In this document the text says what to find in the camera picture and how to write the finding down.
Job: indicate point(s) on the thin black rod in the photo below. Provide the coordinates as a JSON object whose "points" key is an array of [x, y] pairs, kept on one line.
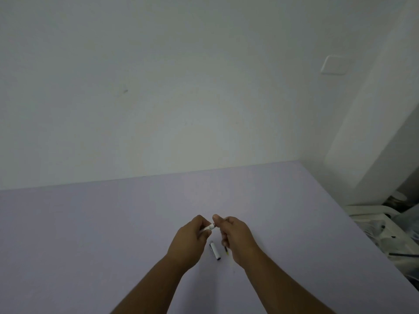
{"points": [[404, 255]]}

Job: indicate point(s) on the person's left thumb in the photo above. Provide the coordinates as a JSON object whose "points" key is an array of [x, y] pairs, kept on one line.
{"points": [[203, 221]]}

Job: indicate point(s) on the person's right forearm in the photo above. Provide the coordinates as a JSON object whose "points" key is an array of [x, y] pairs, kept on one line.
{"points": [[278, 287]]}

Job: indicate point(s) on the white plastic furniture frame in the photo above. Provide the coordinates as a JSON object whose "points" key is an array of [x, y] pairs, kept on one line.
{"points": [[376, 222]]}

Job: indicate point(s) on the white wall switch plate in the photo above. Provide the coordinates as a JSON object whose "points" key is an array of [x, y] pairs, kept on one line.
{"points": [[334, 65]]}

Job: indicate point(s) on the person's right thumb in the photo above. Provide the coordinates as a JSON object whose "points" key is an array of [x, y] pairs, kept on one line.
{"points": [[217, 220]]}

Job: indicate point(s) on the white pen barrel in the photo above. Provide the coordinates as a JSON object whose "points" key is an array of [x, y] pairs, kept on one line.
{"points": [[209, 227]]}

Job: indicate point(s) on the clear plastic bag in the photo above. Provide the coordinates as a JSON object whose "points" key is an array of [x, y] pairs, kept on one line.
{"points": [[407, 222]]}

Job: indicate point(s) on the white pen cap black clip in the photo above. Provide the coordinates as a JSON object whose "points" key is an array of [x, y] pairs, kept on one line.
{"points": [[215, 251]]}

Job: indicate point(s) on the person's right hand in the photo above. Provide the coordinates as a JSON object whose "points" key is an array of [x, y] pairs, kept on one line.
{"points": [[240, 241]]}

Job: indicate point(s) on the thin clear pen refill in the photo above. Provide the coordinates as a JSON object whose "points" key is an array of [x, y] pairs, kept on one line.
{"points": [[226, 251]]}

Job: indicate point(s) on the person's left forearm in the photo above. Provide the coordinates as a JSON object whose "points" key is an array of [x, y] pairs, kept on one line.
{"points": [[154, 287]]}

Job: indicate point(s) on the white round container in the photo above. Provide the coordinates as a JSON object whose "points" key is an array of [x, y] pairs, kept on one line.
{"points": [[397, 195]]}

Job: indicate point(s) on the person's left hand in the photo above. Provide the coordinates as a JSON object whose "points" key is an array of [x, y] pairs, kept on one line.
{"points": [[186, 241]]}

